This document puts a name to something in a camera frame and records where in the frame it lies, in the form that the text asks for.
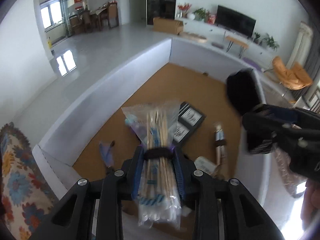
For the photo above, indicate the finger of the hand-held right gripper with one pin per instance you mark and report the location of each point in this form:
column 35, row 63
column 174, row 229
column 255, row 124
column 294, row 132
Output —
column 260, row 142
column 272, row 115

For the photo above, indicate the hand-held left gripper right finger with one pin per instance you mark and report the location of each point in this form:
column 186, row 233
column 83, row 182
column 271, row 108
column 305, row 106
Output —
column 179, row 170

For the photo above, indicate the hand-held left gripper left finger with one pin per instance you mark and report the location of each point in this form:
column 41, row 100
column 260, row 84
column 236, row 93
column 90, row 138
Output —
column 137, row 170

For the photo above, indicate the white plastic bottle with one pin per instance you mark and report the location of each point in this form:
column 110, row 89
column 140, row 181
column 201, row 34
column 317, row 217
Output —
column 203, row 165

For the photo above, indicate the purple toy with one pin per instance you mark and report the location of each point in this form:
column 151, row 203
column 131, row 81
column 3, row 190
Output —
column 106, row 152

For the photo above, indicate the clear cartoon print plastic box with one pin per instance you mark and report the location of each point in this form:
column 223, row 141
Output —
column 136, row 133

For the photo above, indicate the bag of bamboo skewers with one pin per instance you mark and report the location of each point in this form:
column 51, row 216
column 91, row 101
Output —
column 160, row 130

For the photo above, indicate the black cardboard box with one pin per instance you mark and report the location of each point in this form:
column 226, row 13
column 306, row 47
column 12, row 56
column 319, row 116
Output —
column 191, row 120

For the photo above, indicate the white storage box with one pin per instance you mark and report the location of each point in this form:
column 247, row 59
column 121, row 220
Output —
column 100, row 92

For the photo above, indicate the person's right hand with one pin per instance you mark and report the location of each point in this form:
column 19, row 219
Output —
column 311, row 205

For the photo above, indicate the orange lounge chair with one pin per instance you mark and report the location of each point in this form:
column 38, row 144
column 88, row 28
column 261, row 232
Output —
column 290, row 76

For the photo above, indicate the purple mat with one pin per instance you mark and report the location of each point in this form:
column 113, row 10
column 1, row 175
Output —
column 251, row 62

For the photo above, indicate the white television cabinet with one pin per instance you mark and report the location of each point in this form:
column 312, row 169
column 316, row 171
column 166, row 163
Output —
column 260, row 52

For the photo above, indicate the grey curtain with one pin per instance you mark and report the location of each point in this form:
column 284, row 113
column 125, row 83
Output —
column 314, row 65

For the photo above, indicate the potted plant in white pot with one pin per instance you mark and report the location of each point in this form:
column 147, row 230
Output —
column 270, row 42

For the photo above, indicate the small potted plant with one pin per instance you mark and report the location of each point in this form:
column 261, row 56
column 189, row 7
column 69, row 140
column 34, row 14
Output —
column 256, row 37

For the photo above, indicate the wooden bench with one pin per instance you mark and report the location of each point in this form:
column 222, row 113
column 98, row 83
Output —
column 236, row 41

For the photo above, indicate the black television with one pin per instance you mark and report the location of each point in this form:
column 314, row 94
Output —
column 236, row 21

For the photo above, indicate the red gift box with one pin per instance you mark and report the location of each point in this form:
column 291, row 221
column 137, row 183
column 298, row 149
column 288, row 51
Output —
column 211, row 19

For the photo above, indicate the floral rug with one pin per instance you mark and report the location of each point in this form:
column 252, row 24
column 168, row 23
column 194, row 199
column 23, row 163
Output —
column 20, row 180

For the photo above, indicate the green leafy plant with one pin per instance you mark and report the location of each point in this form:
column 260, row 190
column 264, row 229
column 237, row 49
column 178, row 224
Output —
column 200, row 13

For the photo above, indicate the white vase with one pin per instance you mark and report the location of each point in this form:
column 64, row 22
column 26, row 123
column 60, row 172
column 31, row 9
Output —
column 191, row 16

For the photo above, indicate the brown cardboard box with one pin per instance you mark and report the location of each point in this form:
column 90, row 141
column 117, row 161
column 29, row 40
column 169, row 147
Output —
column 167, row 25

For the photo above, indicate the red flower plant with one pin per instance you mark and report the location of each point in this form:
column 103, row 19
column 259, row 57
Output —
column 185, row 7

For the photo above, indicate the yellow floor sign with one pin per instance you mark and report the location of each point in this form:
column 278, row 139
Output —
column 49, row 43

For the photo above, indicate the wooden dining furniture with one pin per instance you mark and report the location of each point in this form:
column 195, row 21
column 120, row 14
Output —
column 92, row 17

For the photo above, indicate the dark display cabinet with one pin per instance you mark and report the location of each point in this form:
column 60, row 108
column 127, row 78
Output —
column 161, row 0

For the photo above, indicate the white door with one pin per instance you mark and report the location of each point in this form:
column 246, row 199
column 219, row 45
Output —
column 137, row 2

